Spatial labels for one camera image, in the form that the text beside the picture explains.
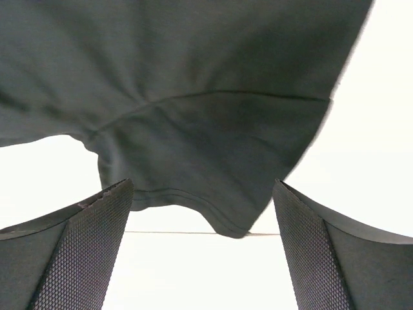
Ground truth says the black t shirt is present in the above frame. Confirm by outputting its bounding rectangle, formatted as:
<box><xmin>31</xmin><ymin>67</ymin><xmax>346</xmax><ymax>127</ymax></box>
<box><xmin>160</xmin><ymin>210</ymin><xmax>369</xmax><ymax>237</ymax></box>
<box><xmin>1</xmin><ymin>1</ymin><xmax>372</xmax><ymax>238</ymax></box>

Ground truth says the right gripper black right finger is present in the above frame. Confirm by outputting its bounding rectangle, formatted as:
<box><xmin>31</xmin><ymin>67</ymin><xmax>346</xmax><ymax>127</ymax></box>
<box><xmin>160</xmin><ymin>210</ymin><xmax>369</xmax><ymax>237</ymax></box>
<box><xmin>273</xmin><ymin>180</ymin><xmax>412</xmax><ymax>310</ymax></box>

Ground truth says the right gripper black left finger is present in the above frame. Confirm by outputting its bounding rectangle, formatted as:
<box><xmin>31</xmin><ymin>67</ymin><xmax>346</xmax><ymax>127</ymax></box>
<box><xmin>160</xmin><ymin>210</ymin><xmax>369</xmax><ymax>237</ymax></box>
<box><xmin>1</xmin><ymin>179</ymin><xmax>134</xmax><ymax>310</ymax></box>

